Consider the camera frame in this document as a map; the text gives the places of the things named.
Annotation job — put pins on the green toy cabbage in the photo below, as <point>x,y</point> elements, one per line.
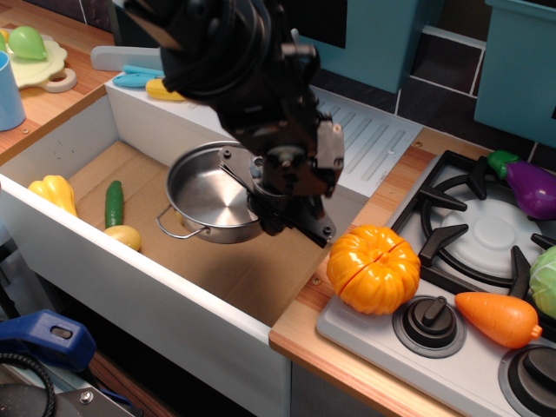
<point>542,282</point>

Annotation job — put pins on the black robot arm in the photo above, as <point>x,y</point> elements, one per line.
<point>224,54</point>

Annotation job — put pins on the black stove knob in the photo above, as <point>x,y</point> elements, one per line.
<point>430,327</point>
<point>527,380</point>

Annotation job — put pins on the yellow toy corn cob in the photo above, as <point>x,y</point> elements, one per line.
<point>156,89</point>

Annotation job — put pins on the pale yellow toy potato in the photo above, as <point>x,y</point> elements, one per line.
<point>126,235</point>

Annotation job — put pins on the grey toy knife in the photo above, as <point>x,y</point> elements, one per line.
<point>115,58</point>

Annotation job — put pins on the teal cabinet right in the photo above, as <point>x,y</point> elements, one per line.
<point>517,81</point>

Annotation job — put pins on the orange toy pumpkin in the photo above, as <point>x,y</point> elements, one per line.
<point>373,270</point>

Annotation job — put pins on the light blue plastic cup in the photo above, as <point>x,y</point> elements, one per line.
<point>12,113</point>

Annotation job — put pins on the purple toy eggplant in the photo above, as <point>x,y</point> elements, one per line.
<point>533,187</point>

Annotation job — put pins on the white toy sink basin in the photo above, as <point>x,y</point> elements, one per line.
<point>206,307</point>

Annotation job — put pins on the orange toy carrot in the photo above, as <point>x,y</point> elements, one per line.
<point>506,320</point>

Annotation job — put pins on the black stove knob right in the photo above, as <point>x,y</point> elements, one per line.
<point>527,380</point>

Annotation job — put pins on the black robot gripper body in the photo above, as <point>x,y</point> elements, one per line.
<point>289,156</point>

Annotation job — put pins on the grey toy stove top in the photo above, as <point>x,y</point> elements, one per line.
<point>479,333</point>

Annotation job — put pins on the dark container with white lid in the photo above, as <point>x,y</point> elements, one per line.
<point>125,30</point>

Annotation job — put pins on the small stainless steel pot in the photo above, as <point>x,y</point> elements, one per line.
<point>206,200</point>

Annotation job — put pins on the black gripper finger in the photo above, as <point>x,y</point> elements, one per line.
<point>271,223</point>
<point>312,221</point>

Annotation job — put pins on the green toy cucumber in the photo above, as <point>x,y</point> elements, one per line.
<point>114,205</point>

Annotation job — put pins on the blue clamp handle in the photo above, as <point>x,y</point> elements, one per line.
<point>50,338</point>

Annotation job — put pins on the cream toy cutting board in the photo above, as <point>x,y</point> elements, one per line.
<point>49,74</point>

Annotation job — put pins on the black stove knob left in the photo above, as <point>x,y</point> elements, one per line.
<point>430,327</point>

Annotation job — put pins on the green toy pear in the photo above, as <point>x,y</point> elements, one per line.
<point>27,43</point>

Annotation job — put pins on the yellow toy squash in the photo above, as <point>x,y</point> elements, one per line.
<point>57,190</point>

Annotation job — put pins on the light blue toy utensil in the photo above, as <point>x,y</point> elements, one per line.
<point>136,77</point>

